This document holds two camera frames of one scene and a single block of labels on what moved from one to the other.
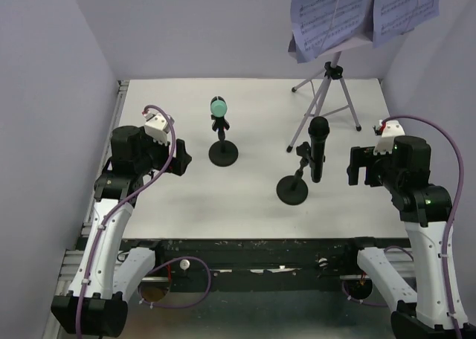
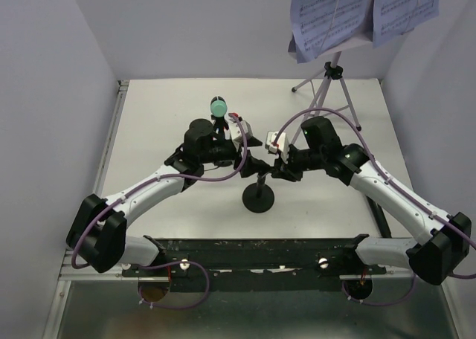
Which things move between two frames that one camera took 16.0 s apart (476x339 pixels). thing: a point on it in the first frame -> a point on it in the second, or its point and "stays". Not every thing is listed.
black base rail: x=259 y=265 stays
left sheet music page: x=325 y=15 stays
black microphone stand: x=292 y=189 -> x=258 y=197
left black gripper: x=181 y=157 -> x=251 y=166
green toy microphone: x=219 y=106 stays
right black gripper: x=361 y=156 -> x=285 y=170
